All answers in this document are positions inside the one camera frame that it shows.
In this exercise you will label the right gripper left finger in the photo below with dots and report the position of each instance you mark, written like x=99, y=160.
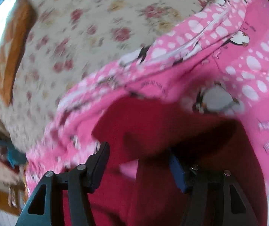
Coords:
x=62, y=199

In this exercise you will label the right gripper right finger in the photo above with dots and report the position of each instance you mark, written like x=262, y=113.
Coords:
x=215, y=197

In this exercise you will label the dark red garment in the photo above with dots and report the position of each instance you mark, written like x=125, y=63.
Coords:
x=138, y=188

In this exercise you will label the pink penguin blanket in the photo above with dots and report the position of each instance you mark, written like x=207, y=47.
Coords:
x=216, y=61

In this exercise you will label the floral beige bedsheet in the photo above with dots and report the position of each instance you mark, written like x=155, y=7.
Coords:
x=73, y=38

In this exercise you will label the orange checkered cushion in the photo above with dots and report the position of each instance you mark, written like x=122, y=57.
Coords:
x=19, y=22

